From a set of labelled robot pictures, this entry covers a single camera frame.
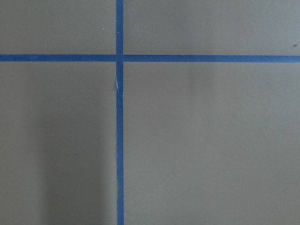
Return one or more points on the brown paper table mat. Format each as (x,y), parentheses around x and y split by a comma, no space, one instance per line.
(205,143)

